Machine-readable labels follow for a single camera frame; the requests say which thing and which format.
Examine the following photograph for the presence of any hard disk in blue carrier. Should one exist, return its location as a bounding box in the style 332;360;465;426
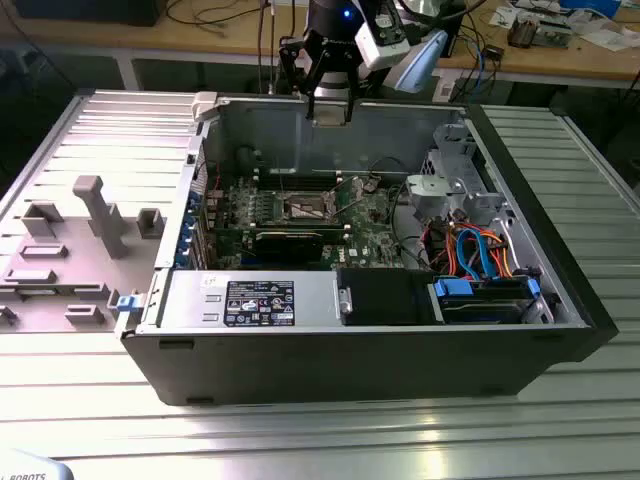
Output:
433;276;544;326

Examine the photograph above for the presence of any blue data wire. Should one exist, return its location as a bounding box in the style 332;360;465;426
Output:
455;225;497;282

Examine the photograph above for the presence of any grey metal drive cage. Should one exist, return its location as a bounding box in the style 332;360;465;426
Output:
422;122;506;226

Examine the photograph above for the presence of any pale blue teach pendant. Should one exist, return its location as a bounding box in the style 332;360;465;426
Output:
0;447;76;480

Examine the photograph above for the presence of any copper coil heat sink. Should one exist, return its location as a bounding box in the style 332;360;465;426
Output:
507;13;540;50

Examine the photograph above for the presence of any green motherboard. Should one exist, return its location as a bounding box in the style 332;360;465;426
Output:
199;167;406;271

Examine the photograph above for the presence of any white labelled box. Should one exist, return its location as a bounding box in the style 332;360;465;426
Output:
433;74;457;101

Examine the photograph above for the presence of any wooden desk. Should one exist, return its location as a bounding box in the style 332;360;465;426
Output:
0;0;640;91

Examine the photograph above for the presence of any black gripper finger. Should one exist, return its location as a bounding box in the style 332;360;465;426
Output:
278;35;325;120
344;47;361;124

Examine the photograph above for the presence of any pale grey case latch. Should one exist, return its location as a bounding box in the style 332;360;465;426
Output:
192;91;221;123

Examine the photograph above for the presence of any grey metal bracket box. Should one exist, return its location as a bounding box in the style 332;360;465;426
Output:
405;174;464;221

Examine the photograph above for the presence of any CPU plate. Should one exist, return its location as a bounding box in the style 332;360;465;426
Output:
313;105;350;127

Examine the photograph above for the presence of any white paper sheet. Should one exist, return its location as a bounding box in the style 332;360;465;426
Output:
579;27;639;52

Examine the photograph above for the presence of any black RAM slot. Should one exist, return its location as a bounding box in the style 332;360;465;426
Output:
254;183;343;191
254;167;343;174
254;178;343;185
254;172;343;179

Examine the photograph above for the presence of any black graphics card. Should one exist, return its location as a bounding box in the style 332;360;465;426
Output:
214;219;351;265

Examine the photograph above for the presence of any orange power wire bundle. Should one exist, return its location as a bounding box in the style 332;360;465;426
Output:
424;219;516;281

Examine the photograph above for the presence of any black equipment box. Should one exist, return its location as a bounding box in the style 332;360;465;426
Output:
14;0;161;29

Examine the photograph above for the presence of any black PC case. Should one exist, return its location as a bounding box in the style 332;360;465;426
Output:
119;92;620;407

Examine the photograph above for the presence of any grey parts rack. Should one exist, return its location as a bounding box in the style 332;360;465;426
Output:
0;174;166;334

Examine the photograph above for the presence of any silver power supply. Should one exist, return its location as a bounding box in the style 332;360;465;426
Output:
160;269;341;331

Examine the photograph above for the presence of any metal socket cover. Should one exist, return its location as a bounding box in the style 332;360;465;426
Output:
327;175;371;215

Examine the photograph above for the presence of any grey electronic module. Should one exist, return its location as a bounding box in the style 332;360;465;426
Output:
537;19;574;51

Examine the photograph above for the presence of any black wire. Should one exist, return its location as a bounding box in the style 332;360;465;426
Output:
389;192;431;271

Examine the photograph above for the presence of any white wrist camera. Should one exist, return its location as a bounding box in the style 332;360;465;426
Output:
355;0;407;70

